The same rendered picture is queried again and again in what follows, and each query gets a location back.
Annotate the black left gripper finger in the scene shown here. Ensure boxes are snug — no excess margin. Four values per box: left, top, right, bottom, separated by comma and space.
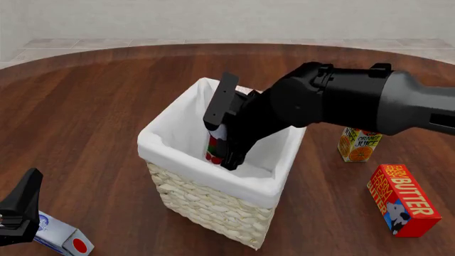
0, 167, 44, 223

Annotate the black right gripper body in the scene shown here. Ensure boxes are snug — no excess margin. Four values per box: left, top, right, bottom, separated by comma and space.
224, 90, 274, 147

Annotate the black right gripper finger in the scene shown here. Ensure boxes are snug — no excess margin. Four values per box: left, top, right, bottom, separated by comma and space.
217, 137, 254, 172

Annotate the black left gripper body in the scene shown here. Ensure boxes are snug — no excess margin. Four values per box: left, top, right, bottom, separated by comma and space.
0, 210, 41, 247

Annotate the tomato sauce tin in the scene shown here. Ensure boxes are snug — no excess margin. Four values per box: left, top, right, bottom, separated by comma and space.
203, 124, 229, 165

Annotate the white wicker basket with liner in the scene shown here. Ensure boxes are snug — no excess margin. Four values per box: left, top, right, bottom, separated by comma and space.
136, 77, 308, 251

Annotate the white box with red dot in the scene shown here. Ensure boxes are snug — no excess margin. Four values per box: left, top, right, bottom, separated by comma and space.
33, 210, 95, 256

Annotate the orange juice carton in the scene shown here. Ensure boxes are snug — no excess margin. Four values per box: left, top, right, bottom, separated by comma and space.
336, 127, 384, 164

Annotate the red butter box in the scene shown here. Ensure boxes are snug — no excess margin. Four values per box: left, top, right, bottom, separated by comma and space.
366, 163, 443, 239

